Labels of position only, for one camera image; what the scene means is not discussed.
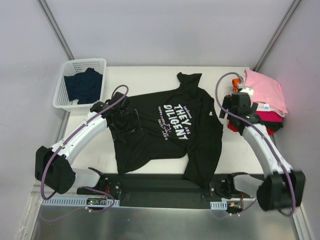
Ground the right white cable duct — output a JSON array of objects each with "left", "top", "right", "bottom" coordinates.
[{"left": 210, "top": 201, "right": 228, "bottom": 211}]

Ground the white plastic laundry basket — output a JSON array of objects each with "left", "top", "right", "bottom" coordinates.
[{"left": 52, "top": 58, "right": 107, "bottom": 112}]

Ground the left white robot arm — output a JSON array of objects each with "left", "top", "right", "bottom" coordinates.
[{"left": 35, "top": 97, "right": 142, "bottom": 195}]

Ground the red t shirt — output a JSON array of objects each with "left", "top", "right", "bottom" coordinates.
[{"left": 223, "top": 94, "right": 276, "bottom": 137}]

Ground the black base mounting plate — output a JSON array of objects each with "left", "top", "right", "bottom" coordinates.
[{"left": 76, "top": 173, "right": 255, "bottom": 208}]

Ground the white cable duct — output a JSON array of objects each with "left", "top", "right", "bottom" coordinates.
[
  {"left": 42, "top": 196, "right": 120, "bottom": 208},
  {"left": 210, "top": 201, "right": 228, "bottom": 211}
]

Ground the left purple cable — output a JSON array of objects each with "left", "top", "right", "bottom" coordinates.
[{"left": 39, "top": 84, "right": 130, "bottom": 222}]

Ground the magenta t shirt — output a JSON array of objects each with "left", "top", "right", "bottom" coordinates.
[{"left": 256, "top": 111, "right": 283, "bottom": 123}]

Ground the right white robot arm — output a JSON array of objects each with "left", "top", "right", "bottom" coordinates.
[{"left": 217, "top": 92, "right": 306, "bottom": 216}]

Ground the left white cable duct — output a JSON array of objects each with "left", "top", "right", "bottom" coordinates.
[{"left": 42, "top": 196, "right": 120, "bottom": 208}]

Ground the aluminium frame rail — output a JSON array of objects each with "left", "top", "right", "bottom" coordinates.
[{"left": 31, "top": 176, "right": 301, "bottom": 201}]

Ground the white t shirt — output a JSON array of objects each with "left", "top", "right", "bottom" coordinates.
[{"left": 237, "top": 73, "right": 286, "bottom": 118}]

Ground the purple cable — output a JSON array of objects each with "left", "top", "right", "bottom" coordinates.
[
  {"left": 212, "top": 72, "right": 298, "bottom": 220},
  {"left": 39, "top": 84, "right": 130, "bottom": 222}
]

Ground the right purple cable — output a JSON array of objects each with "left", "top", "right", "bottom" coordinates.
[{"left": 212, "top": 72, "right": 298, "bottom": 220}]

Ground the navy blue t shirt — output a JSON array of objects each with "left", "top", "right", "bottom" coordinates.
[{"left": 64, "top": 68, "right": 103, "bottom": 105}]

